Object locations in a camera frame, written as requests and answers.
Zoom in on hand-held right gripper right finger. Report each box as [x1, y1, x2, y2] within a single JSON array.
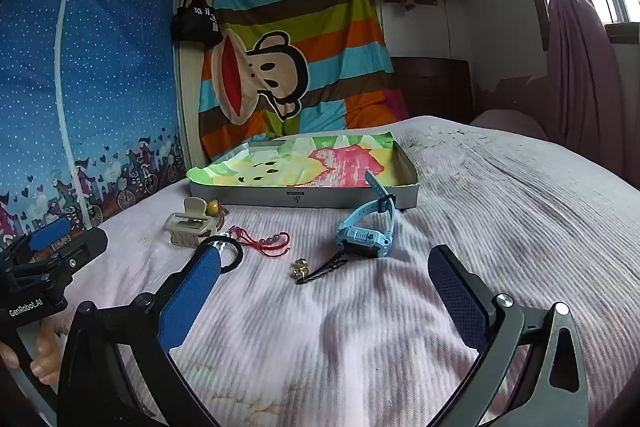
[[427, 244, 591, 427]]

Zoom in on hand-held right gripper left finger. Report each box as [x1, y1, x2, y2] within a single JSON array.
[[57, 241, 223, 427]]

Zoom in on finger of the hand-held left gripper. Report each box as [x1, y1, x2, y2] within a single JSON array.
[[7, 217, 73, 265], [0, 227, 109, 295]]

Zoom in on black hair tie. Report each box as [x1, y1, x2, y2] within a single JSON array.
[[202, 234, 245, 275]]

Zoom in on beige hair claw clip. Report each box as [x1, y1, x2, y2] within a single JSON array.
[[166, 198, 216, 251]]

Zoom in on brown hair tie yellow bead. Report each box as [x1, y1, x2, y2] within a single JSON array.
[[206, 198, 229, 229]]

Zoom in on light blue smartwatch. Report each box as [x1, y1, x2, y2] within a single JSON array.
[[335, 169, 398, 260]]

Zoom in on shallow grey cardboard box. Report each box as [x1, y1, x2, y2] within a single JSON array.
[[187, 132, 420, 210]]

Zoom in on person's left hand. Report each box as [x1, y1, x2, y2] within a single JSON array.
[[0, 319, 66, 385]]

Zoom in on pale pink bedspread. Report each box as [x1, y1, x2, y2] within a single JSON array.
[[0, 116, 640, 427]]

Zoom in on colourful printed cloth lining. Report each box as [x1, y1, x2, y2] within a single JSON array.
[[187, 132, 401, 188]]

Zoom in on blue dotted fabric wardrobe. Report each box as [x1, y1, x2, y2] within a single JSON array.
[[0, 0, 188, 249]]

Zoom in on pink pillow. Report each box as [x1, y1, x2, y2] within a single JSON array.
[[470, 109, 548, 140]]

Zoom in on dark wooden headboard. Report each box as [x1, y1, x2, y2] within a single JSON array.
[[390, 57, 473, 125]]

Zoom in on pink curtain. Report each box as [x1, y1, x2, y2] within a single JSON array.
[[502, 0, 626, 178]]

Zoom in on black tote bag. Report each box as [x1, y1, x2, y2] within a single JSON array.
[[171, 0, 224, 48]]

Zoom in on striped monkey print cloth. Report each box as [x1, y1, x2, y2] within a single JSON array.
[[197, 0, 408, 160]]

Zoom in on red string bracelet pink beads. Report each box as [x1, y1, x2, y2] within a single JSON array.
[[227, 227, 292, 256]]

